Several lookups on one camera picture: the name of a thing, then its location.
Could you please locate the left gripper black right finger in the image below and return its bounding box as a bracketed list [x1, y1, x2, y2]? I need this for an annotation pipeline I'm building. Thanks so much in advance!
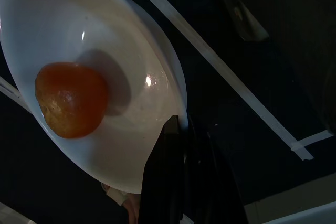
[183, 115, 249, 224]

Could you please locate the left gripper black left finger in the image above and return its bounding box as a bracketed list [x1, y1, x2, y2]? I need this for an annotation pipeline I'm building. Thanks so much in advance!
[138, 115, 186, 224]

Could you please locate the white round bowl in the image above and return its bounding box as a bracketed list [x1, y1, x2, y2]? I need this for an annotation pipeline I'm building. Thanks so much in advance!
[0, 0, 187, 195]

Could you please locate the black carpet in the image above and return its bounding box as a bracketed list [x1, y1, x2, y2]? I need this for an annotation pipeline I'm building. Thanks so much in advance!
[0, 0, 336, 224]

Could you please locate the white tape strip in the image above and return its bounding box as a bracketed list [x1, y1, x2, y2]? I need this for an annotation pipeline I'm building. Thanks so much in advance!
[122, 0, 335, 161]
[0, 76, 35, 113]

